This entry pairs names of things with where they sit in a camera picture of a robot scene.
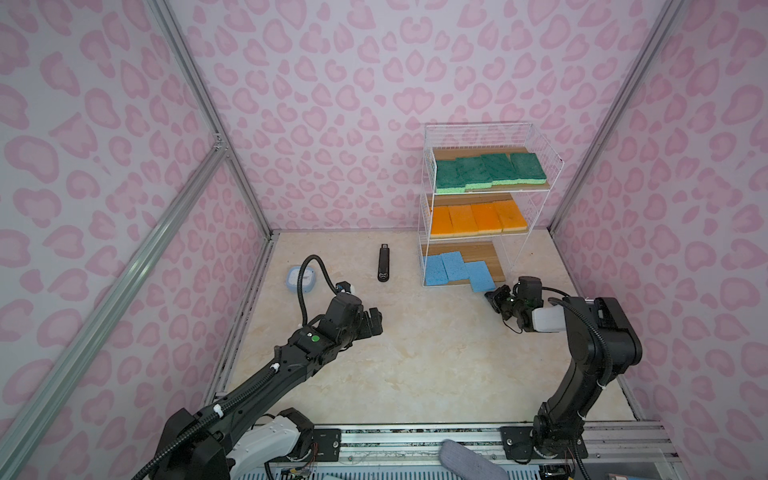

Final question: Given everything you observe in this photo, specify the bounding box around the blue sponge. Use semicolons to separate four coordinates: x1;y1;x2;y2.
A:
465;261;495;293
424;255;449;286
440;251;469;283

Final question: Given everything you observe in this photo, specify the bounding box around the orange sponge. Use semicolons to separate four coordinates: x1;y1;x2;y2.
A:
492;200;528;233
430;206;454;238
471;203;503;235
448;205;479;237

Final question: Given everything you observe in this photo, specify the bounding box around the green sponge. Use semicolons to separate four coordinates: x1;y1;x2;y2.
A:
481;153;519;186
510;153;547;185
435;160;466;194
456;156;492;190

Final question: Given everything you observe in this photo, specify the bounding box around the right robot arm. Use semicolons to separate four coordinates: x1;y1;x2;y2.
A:
484;276;642;466

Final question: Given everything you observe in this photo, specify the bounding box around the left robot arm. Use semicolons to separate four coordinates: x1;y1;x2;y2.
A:
135;280;383;479

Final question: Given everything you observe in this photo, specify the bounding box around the blue square timer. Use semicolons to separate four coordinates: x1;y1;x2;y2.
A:
285;266;317;293

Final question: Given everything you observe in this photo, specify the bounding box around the black stapler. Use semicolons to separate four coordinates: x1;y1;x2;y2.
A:
377;244;390;283

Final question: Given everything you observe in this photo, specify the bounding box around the grey cloth object front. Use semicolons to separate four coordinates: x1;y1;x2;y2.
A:
438;440;509;480

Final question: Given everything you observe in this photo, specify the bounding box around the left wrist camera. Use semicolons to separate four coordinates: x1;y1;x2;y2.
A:
335;281;355;295

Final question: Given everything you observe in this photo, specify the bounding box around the white wire wooden shelf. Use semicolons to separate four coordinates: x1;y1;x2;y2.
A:
418;121;564;287

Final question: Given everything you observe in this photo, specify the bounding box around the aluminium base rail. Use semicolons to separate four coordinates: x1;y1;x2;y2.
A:
158;422;691;480

